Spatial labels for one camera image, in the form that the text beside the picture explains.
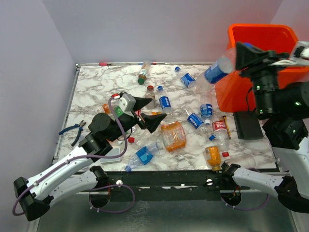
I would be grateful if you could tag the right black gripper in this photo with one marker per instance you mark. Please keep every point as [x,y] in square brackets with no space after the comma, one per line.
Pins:
[252,59]

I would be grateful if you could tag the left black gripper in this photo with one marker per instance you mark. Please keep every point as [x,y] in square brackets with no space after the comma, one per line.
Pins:
[152,121]

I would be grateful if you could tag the large Pepsi bottle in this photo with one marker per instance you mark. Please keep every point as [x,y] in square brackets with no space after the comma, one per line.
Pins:
[217,71]

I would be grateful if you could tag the large crushed orange bottle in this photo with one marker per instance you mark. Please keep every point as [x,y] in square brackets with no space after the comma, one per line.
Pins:
[173,135]

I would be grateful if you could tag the crushed blue label water bottle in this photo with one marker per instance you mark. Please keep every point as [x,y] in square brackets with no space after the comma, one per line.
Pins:
[143,156]

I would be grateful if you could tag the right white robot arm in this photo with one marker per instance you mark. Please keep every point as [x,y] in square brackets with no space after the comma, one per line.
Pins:
[283,111]

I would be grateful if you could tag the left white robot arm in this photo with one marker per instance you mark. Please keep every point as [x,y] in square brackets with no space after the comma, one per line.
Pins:
[76,172]

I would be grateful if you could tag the orange plastic bin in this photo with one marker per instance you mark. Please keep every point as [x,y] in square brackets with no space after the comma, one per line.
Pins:
[232,91]

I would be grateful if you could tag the red cap clear bottle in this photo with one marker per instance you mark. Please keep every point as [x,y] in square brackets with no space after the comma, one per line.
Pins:
[150,94]

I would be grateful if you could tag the blue Pepsi bottle centre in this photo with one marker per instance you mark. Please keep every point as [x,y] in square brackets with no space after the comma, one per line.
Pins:
[164,101]

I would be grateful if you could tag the clear crushed bottle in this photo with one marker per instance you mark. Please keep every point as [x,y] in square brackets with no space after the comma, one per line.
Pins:
[144,137]

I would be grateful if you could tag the green plastic bottle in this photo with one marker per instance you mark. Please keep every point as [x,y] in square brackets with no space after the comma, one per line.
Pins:
[118,111]

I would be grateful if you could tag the green cap tea bottle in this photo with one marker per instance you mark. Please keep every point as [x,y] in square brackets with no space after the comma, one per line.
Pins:
[143,74]

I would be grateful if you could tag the orange label crushed bottle left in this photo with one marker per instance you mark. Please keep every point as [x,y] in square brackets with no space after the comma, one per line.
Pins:
[107,109]

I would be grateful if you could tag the blue red pen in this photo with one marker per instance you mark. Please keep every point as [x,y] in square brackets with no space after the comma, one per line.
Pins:
[154,63]

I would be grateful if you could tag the far blue label bottle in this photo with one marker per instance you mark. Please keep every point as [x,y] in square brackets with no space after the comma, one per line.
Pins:
[187,79]

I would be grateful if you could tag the red marker pen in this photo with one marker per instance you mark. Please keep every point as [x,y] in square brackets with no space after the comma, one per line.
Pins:
[105,64]

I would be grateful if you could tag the orange juice bottle front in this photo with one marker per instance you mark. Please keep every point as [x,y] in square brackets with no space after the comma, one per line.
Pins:
[213,158]

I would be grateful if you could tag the red label bottle right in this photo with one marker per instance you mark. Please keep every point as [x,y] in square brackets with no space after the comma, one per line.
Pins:
[221,137]

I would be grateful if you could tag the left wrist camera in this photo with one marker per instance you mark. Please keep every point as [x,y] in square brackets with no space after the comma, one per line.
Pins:
[127,102]

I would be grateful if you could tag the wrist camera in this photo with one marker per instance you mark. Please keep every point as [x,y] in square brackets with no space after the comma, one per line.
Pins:
[127,102]
[300,54]

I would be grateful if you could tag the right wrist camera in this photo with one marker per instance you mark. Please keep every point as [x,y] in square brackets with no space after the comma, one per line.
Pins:
[300,54]

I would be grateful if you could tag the black base frame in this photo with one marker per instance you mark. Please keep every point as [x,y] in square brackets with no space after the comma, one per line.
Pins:
[170,185]

